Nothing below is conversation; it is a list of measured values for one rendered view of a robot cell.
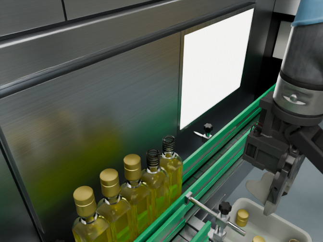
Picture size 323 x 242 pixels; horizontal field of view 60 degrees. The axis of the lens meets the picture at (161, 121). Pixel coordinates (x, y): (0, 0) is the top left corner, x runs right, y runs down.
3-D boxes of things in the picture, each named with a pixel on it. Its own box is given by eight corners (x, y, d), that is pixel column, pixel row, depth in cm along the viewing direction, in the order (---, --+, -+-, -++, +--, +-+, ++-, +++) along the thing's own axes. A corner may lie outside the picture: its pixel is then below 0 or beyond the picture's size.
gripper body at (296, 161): (260, 141, 53) (276, 84, 46) (307, 163, 48) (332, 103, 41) (240, 162, 48) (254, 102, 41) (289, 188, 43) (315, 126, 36)
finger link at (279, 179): (272, 190, 49) (290, 149, 45) (282, 196, 48) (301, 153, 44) (261, 202, 45) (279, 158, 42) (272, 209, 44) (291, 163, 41)
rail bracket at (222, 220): (188, 210, 79) (191, 178, 71) (243, 247, 69) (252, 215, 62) (182, 216, 77) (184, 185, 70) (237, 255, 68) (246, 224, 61)
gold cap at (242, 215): (232, 220, 89) (234, 211, 87) (240, 215, 91) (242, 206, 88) (241, 228, 87) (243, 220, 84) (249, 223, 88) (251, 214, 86)
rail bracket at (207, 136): (195, 147, 102) (198, 116, 95) (211, 155, 99) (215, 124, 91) (188, 152, 100) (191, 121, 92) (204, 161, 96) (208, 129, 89)
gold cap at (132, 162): (133, 166, 60) (132, 151, 57) (145, 174, 58) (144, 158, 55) (120, 175, 58) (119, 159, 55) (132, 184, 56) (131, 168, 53)
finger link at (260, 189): (242, 199, 53) (257, 159, 49) (272, 218, 50) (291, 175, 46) (234, 207, 51) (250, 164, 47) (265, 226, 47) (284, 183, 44)
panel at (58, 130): (234, 86, 119) (249, 1, 100) (241, 88, 117) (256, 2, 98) (37, 226, 63) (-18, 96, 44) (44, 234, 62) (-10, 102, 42)
